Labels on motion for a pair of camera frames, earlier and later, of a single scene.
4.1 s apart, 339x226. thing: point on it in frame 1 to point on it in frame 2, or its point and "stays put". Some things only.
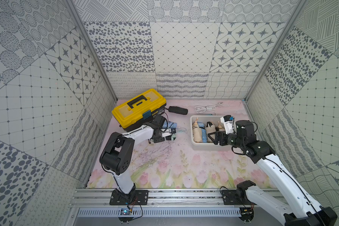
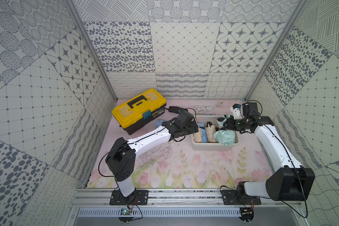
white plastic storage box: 207,146 stays put
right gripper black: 219,134 to 230,121
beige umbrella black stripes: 197,132 stays put
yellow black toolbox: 140,110 stays put
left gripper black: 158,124 to 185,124
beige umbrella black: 210,127 stays put
